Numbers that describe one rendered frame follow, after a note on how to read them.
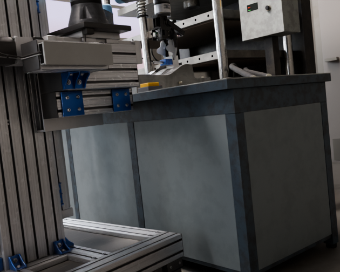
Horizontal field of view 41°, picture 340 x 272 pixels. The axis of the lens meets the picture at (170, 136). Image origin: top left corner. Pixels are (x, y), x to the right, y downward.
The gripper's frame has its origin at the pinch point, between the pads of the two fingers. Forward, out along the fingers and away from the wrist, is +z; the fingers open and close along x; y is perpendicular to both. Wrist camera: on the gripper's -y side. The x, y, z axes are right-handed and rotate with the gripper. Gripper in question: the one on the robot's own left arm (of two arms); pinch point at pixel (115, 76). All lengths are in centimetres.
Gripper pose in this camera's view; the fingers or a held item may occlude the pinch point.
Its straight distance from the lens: 228.9
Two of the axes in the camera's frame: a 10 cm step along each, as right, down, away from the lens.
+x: 6.5, -0.2, -7.6
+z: 1.1, 9.9, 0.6
